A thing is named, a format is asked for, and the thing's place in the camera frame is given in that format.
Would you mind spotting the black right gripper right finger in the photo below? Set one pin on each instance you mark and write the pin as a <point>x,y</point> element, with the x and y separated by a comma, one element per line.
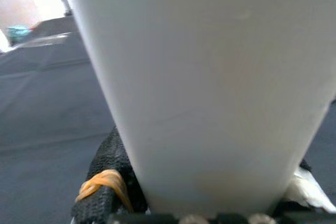
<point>304,190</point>

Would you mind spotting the yellow rubber band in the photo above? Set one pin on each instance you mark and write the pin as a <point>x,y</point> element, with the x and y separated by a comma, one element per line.
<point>105,178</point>

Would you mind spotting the black table cloth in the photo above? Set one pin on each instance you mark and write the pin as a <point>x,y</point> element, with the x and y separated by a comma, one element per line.
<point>39,103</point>

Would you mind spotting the white plastic table leg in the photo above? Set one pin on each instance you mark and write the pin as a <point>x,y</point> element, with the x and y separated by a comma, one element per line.
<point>210,77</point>

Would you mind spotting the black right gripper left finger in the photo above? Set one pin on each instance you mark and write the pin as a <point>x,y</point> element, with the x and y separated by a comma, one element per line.
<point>110,161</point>

